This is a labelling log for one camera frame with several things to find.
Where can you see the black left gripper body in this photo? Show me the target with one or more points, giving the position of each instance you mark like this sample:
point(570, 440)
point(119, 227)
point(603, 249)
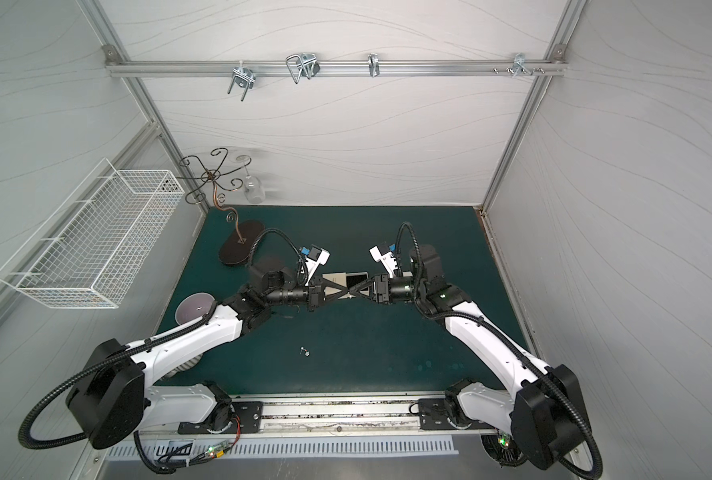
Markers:
point(315, 297)

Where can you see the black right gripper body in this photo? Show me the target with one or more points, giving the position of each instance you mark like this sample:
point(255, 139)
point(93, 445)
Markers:
point(379, 289)

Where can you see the small cream box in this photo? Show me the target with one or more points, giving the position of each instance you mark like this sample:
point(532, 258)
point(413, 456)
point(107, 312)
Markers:
point(348, 280)

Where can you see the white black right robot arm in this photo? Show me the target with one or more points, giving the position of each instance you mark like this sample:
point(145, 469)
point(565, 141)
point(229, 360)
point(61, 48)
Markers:
point(575, 448)

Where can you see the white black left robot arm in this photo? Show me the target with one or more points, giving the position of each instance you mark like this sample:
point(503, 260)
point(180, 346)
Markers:
point(121, 368)

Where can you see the black metal jewelry stand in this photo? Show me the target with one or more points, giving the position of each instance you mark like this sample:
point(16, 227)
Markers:
point(236, 249)

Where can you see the green table mat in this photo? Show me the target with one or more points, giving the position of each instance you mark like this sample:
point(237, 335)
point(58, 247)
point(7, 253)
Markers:
point(357, 345)

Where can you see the purple plate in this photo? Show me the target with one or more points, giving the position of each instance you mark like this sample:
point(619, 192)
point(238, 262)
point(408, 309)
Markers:
point(195, 307)

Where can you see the clear glass cup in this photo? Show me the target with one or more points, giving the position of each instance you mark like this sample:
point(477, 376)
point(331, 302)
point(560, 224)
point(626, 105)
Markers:
point(253, 187)

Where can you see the green striped mug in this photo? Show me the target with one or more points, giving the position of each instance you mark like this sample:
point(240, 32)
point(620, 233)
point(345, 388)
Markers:
point(188, 365)

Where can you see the metal clamp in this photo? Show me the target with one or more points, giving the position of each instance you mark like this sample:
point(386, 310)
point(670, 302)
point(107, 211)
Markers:
point(242, 80)
point(302, 65)
point(373, 65)
point(519, 67)

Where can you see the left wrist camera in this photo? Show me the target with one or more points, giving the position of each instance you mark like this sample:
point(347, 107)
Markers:
point(314, 257)

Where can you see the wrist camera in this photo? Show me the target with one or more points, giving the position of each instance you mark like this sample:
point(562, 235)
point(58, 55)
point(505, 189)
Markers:
point(314, 257)
point(385, 255)

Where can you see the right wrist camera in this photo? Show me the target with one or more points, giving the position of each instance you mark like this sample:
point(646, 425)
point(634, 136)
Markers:
point(385, 255)

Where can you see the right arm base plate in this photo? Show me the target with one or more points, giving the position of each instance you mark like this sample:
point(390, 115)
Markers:
point(443, 414)

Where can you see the aluminium front rail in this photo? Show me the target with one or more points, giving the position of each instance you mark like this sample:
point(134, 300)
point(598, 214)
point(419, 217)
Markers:
point(338, 414)

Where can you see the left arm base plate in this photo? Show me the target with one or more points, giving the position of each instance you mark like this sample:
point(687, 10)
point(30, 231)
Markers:
point(236, 417)

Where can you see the white vented cable duct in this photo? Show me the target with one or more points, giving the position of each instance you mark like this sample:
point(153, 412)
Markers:
point(301, 447)

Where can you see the white wire basket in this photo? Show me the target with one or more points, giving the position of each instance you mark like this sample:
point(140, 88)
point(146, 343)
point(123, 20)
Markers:
point(88, 252)

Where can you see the aluminium crossbar rail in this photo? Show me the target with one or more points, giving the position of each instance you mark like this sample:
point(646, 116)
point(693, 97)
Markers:
point(329, 68)

